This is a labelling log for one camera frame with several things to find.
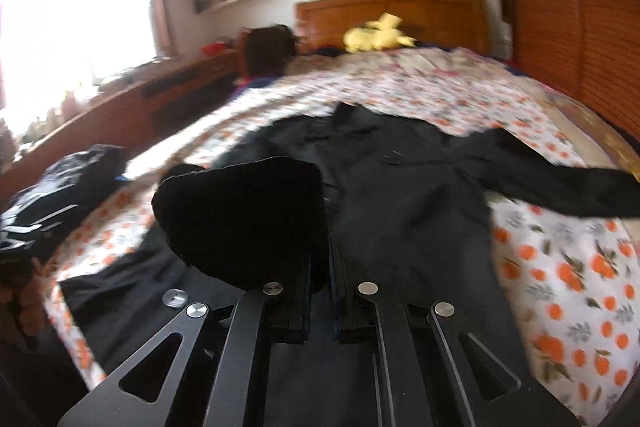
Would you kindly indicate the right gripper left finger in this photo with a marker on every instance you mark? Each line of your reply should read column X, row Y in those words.
column 206, row 367

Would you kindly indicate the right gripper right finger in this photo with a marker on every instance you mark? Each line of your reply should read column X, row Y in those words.
column 431, row 366

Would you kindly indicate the black double-breasted coat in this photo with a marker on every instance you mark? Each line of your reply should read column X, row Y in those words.
column 251, row 224

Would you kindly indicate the person's left hand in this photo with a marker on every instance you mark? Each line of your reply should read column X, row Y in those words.
column 31, row 317

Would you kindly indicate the orange print bed sheet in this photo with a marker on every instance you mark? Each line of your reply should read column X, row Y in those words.
column 540, row 251

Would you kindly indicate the folded black garment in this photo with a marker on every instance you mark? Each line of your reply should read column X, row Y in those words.
column 40, row 217

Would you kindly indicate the wooden desk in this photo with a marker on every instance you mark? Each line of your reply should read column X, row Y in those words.
column 135, row 119

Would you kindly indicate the floral blanket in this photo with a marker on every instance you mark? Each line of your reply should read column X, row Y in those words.
column 461, row 92

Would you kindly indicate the red bowl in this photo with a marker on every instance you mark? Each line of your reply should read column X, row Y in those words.
column 215, row 48

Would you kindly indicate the black backpack on chair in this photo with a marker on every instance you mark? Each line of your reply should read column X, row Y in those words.
column 265, row 51

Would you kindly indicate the yellow Pikachu plush toy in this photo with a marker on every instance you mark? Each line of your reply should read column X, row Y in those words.
column 377, row 35

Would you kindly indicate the window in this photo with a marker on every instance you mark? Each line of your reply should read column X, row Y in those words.
column 56, row 49

